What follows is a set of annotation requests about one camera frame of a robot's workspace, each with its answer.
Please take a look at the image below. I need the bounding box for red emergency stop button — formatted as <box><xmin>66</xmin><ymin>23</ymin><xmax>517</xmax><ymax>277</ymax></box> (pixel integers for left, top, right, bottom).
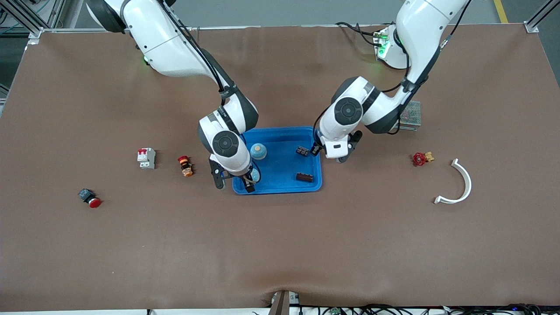
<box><xmin>78</xmin><ymin>188</ymin><xmax>102</xmax><ymax>208</ymax></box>

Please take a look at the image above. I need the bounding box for brass valve red handle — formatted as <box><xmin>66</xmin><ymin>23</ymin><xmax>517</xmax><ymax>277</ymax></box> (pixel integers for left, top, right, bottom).
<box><xmin>412</xmin><ymin>151</ymin><xmax>435</xmax><ymax>167</ymax></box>

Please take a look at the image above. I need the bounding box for black cable bundle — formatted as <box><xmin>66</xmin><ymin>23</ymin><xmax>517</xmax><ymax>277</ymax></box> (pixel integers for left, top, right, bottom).
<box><xmin>302</xmin><ymin>303</ymin><xmax>545</xmax><ymax>315</ymax></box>

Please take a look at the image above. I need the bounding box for aluminium frame profile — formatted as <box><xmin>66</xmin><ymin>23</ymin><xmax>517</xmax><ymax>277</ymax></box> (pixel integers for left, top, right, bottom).
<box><xmin>0</xmin><ymin>0</ymin><xmax>66</xmax><ymax>42</ymax></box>
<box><xmin>524</xmin><ymin>0</ymin><xmax>560</xmax><ymax>33</ymax></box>

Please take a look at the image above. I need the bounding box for orange red button switch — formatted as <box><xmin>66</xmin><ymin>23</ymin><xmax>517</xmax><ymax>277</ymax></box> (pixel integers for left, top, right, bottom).
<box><xmin>177</xmin><ymin>155</ymin><xmax>194</xmax><ymax>177</ymax></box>

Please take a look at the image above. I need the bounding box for blue plastic tray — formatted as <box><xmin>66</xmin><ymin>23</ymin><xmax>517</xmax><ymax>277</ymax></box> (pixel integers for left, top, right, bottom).
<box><xmin>232</xmin><ymin>126</ymin><xmax>323</xmax><ymax>195</ymax></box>

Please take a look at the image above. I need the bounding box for black left arm base cable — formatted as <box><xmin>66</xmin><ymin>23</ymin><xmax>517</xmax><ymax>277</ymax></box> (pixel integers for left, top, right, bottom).
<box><xmin>335</xmin><ymin>21</ymin><xmax>383</xmax><ymax>48</ymax></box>

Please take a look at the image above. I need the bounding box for white curved pipe clamp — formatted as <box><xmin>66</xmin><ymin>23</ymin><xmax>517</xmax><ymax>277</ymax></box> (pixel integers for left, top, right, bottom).
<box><xmin>434</xmin><ymin>158</ymin><xmax>473</xmax><ymax>205</ymax></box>

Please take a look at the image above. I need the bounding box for metal mesh power supply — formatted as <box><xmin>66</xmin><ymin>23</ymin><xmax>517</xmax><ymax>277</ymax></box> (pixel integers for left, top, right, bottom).
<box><xmin>396</xmin><ymin>101</ymin><xmax>422</xmax><ymax>131</ymax></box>

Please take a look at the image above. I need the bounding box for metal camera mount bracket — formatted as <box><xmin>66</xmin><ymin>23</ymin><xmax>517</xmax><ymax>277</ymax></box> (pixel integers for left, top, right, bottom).
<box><xmin>268</xmin><ymin>290</ymin><xmax>301</xmax><ymax>315</ymax></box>

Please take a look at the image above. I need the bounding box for brown table cover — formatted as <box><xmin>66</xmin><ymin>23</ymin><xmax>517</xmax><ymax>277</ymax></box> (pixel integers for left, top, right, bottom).
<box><xmin>0</xmin><ymin>24</ymin><xmax>560</xmax><ymax>312</ymax></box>

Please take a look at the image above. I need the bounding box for white circuit breaker red switch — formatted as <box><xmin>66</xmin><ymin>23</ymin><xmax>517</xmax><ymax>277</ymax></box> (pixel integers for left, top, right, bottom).
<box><xmin>137</xmin><ymin>147</ymin><xmax>157</xmax><ymax>170</ymax></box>

